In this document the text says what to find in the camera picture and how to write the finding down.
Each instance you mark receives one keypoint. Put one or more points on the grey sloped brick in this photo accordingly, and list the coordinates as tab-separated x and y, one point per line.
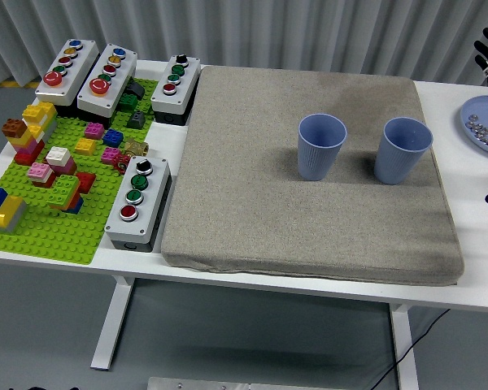
137	120

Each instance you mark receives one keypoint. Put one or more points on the dark grey curved brick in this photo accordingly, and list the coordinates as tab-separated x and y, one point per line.
136	89

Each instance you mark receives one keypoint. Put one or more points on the five-button control box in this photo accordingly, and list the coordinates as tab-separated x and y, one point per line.
120	87
79	73

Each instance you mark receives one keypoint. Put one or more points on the white table leg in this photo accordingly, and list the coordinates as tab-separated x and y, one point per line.
404	349
114	321

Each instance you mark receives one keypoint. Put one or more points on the green orange blue brick stack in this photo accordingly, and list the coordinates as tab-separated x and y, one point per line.
65	193

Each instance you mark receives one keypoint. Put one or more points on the grey pleated curtain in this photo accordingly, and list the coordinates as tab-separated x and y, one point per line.
349	32

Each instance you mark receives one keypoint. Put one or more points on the four-button control box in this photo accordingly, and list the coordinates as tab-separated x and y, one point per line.
152	203
186	87

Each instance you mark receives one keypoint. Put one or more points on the dark green toy brick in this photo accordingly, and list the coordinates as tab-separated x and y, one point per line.
128	102

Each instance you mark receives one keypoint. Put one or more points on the green brick baseplate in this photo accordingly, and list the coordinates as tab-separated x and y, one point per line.
44	243

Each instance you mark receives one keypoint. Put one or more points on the blue yellow grey brick stack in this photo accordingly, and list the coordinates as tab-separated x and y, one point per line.
6	211

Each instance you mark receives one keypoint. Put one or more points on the white and pink brick stack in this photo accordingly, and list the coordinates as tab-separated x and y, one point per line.
61	160

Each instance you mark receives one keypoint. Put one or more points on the pink and red brick stack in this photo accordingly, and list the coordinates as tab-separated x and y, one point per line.
41	174

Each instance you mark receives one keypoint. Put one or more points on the blue ribbed cup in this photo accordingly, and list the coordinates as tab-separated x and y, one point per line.
315	160
392	166

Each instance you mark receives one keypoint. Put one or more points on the grey-brown fabric mat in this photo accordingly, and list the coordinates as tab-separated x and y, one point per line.
268	211

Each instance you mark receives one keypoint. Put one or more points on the red toy brick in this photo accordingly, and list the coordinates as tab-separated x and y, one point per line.
86	182

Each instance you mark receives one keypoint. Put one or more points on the yellow floor tape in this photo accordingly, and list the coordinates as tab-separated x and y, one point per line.
8	83

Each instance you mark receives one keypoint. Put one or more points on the blue toy brick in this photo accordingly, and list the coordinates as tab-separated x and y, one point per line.
113	138

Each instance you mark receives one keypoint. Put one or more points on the multicoloured brick tower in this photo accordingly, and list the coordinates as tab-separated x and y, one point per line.
32	142

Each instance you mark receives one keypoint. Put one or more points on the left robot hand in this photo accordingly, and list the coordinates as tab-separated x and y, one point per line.
40	388

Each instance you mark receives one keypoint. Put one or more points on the blue plate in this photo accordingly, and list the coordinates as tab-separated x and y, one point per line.
476	106

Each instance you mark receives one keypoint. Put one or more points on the yellow toy brick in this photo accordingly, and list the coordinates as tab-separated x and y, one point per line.
85	147

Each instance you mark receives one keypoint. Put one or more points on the magenta toy brick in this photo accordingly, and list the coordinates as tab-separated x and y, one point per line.
110	156
94	131

